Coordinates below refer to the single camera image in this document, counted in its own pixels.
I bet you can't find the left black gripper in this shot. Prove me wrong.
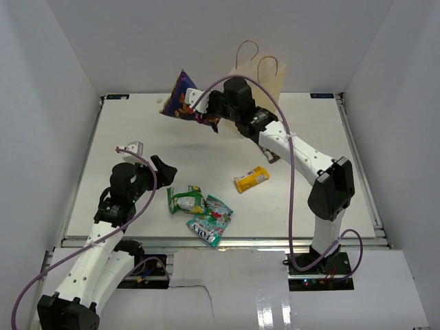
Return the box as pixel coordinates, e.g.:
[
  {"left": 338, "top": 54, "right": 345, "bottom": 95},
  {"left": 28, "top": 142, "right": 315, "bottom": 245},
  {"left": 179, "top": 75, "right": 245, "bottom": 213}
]
[{"left": 129, "top": 155, "right": 177, "bottom": 202}]

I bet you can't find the green snack packet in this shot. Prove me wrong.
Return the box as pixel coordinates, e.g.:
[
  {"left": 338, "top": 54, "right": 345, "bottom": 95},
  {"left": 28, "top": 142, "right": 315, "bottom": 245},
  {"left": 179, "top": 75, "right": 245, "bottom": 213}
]
[{"left": 167, "top": 185, "right": 207, "bottom": 215}]

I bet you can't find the dark blue purple snack bag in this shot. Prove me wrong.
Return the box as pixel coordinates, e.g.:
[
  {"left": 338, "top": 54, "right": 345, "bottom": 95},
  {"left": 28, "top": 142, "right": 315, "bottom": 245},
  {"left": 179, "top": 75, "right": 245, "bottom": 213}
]
[{"left": 159, "top": 70, "right": 220, "bottom": 133}]

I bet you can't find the yellow snack bar wrapper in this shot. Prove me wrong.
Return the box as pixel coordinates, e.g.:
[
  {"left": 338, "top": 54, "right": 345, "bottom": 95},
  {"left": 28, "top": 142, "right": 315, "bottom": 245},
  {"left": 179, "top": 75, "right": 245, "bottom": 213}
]
[{"left": 234, "top": 166, "right": 270, "bottom": 193}]

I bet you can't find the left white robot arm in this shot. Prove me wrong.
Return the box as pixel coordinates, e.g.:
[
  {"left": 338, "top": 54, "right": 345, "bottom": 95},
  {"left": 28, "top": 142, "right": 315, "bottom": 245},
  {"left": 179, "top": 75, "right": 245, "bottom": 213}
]
[{"left": 37, "top": 154, "right": 177, "bottom": 329}]

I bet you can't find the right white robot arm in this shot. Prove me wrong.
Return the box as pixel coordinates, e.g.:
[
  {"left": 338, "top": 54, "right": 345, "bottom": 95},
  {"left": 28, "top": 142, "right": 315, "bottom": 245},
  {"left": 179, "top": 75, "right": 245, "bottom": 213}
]
[{"left": 201, "top": 75, "right": 355, "bottom": 274}]

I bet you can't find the teal Fox's candy bag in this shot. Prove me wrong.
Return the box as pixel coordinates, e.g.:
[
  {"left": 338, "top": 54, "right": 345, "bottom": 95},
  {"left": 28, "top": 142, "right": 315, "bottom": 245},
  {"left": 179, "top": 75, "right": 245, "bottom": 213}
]
[{"left": 186, "top": 195, "right": 234, "bottom": 248}]

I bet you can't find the brown chocolate bar lower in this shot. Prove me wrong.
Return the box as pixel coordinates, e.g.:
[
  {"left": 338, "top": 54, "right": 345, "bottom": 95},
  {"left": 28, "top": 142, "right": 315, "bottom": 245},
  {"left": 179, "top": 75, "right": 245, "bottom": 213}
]
[{"left": 259, "top": 146, "right": 280, "bottom": 164}]

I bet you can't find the right blue corner label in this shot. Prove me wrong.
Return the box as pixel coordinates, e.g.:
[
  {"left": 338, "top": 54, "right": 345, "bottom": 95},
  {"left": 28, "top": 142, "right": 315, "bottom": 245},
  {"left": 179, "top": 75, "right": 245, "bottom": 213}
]
[{"left": 309, "top": 93, "right": 334, "bottom": 99}]

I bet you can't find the blue corner label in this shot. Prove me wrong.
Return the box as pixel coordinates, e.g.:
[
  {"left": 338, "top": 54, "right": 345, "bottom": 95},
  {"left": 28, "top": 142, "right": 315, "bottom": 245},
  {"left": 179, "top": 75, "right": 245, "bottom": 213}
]
[
  {"left": 309, "top": 93, "right": 334, "bottom": 99},
  {"left": 105, "top": 93, "right": 130, "bottom": 100}
]

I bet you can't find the left blue corner label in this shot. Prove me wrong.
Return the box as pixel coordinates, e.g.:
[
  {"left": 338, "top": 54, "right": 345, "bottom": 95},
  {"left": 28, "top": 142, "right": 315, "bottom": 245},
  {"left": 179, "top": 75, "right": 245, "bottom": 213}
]
[{"left": 105, "top": 93, "right": 130, "bottom": 100}]

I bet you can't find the white paper sheet front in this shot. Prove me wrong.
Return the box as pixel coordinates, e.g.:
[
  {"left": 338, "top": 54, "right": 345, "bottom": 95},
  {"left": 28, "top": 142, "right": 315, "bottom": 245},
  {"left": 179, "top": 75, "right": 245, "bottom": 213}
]
[{"left": 34, "top": 247, "right": 430, "bottom": 330}]

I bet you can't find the aluminium table frame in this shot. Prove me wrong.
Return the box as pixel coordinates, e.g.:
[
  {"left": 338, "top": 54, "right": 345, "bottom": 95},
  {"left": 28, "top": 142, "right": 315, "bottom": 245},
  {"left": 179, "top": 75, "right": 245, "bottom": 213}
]
[{"left": 27, "top": 91, "right": 391, "bottom": 330}]

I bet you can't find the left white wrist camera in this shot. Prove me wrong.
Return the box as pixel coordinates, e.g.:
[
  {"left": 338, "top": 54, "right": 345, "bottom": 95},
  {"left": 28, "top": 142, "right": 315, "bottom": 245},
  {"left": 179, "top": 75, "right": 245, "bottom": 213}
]
[{"left": 115, "top": 141, "right": 144, "bottom": 164}]

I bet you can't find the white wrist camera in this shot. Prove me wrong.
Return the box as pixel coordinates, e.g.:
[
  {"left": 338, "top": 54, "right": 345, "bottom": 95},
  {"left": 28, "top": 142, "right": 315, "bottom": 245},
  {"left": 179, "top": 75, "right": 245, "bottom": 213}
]
[
  {"left": 184, "top": 88, "right": 209, "bottom": 114},
  {"left": 115, "top": 141, "right": 144, "bottom": 164}
]

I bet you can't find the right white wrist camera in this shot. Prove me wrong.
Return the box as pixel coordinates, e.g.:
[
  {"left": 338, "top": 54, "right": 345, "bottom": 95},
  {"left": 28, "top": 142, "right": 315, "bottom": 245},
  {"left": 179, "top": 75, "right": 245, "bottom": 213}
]
[{"left": 184, "top": 88, "right": 209, "bottom": 114}]

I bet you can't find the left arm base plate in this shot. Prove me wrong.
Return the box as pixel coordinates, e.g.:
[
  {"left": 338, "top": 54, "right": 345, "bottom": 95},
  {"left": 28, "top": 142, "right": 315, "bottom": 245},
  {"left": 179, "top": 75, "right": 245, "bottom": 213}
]
[{"left": 118, "top": 259, "right": 169, "bottom": 289}]

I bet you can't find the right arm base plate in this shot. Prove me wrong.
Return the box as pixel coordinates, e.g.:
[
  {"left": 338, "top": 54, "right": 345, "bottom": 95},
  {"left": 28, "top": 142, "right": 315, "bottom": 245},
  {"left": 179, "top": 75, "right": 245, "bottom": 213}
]
[{"left": 283, "top": 252, "right": 355, "bottom": 292}]

